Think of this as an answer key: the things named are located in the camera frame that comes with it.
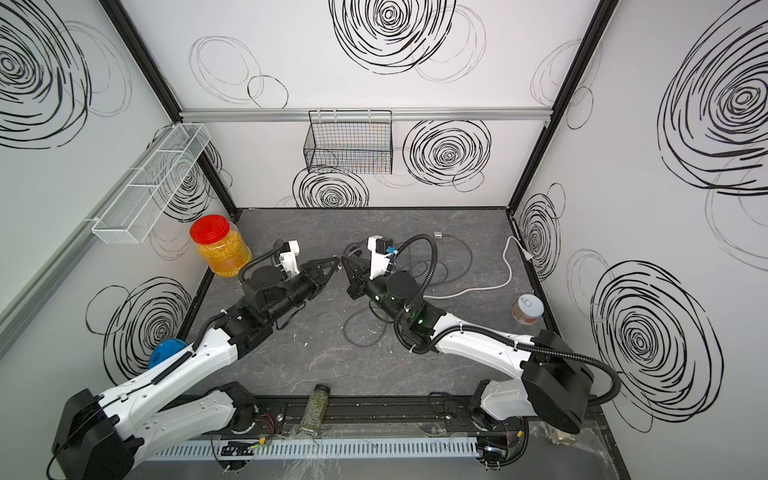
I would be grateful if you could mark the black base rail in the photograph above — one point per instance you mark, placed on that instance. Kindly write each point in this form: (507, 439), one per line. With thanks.
(456, 413)

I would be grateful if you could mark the black wire basket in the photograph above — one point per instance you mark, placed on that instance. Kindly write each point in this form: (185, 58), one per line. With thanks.
(355, 147)

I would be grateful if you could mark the white wire shelf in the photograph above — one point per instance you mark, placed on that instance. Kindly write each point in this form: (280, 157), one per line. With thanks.
(168, 181)

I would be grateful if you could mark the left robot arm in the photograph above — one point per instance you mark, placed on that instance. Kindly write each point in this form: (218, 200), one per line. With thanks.
(106, 435)

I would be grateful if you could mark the aluminium wall rail back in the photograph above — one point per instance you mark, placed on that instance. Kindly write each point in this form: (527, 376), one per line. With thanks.
(205, 115)

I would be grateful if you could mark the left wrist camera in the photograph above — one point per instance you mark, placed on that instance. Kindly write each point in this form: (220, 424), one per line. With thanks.
(288, 258)

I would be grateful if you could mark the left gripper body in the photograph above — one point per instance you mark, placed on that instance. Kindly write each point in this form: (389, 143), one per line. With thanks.
(302, 289)

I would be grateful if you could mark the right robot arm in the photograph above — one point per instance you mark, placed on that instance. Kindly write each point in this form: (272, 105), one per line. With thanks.
(545, 378)

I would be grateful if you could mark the red lid corn jar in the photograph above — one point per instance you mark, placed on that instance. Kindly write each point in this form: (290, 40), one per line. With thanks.
(221, 245)

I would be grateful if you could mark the white slotted cable duct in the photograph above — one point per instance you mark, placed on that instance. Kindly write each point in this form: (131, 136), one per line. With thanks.
(301, 449)

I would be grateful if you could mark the aluminium wall rail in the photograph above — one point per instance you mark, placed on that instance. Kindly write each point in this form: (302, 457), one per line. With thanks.
(205, 115)
(25, 306)

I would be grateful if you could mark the white lid jar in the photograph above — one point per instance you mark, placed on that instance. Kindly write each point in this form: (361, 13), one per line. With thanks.
(528, 309)

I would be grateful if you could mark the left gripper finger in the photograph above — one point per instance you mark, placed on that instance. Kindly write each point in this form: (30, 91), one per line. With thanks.
(311, 266)
(327, 268)

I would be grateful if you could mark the glass spice bottle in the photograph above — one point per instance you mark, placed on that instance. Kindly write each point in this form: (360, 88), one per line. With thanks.
(314, 412)

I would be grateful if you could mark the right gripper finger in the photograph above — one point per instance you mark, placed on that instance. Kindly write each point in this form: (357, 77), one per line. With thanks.
(351, 267)
(358, 255)

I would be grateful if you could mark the aluminium wall rail left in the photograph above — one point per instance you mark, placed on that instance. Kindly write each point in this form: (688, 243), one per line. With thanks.
(25, 306)

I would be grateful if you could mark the blue lid jar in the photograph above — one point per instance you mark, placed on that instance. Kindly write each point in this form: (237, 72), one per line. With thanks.
(165, 350)

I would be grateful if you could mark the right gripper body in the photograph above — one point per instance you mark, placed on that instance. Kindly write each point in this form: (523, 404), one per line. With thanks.
(378, 293)

